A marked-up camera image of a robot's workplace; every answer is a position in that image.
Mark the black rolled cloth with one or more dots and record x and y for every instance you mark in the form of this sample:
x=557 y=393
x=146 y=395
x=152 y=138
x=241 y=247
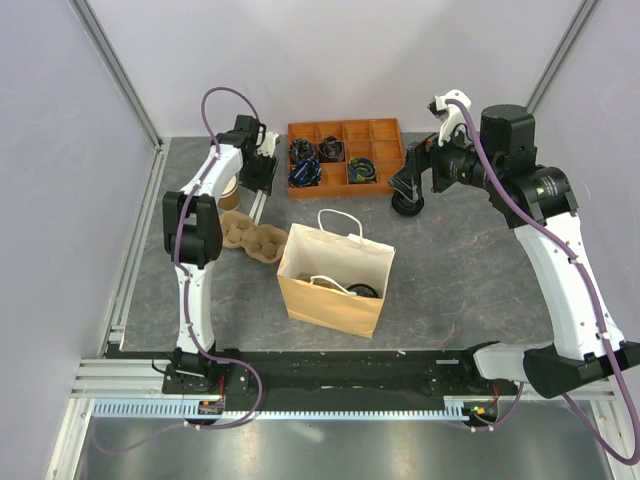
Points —
x=331 y=149

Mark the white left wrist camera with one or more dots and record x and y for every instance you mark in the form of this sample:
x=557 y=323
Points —
x=268 y=146

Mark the black plastic cup lid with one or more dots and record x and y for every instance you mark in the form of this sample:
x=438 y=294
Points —
x=363 y=290

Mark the pulp cardboard cup carrier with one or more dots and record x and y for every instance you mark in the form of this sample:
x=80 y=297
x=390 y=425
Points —
x=322 y=281

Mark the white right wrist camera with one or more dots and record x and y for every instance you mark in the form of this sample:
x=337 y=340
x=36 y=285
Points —
x=445 y=108

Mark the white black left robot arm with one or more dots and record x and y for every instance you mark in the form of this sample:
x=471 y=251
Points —
x=193 y=237

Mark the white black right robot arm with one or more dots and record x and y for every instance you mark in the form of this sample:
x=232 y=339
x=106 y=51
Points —
x=540 y=207

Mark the aluminium frame post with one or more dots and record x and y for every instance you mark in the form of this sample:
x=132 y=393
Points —
x=92 y=26
x=568 y=41

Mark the stack of black lids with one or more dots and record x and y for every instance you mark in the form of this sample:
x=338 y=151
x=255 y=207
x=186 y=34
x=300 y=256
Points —
x=405 y=207

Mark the blue yellow rolled cloth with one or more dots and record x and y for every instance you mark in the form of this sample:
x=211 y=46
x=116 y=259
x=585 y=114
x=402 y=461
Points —
x=361 y=170

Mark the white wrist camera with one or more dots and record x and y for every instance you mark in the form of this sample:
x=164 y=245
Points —
x=445 y=108
x=268 y=146

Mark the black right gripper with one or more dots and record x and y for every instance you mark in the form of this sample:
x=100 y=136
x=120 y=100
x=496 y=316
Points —
x=418 y=159

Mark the dark patterned rolled cloth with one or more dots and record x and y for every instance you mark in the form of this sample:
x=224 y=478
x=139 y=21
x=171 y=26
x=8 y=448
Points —
x=301 y=149

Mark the aluminium frame post left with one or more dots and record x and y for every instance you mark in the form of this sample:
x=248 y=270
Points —
x=92 y=26

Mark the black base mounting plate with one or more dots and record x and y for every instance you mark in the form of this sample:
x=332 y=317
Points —
x=357 y=378

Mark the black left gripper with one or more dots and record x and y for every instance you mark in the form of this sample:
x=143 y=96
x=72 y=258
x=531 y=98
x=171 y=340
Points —
x=265 y=181

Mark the aluminium front rail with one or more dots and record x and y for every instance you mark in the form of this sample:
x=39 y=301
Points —
x=116 y=378

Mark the brown paper bag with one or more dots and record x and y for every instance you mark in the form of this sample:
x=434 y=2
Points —
x=348 y=260

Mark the right white wrapped straw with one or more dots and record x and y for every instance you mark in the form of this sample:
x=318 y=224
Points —
x=257 y=207

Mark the blue striped rolled cloth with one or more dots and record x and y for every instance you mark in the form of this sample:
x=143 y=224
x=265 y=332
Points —
x=306 y=172

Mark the aluminium frame post right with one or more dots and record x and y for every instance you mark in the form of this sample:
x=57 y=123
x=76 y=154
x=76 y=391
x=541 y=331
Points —
x=568 y=41

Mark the orange wooden compartment tray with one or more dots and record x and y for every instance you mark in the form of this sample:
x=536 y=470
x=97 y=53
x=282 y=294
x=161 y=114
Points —
x=377 y=139

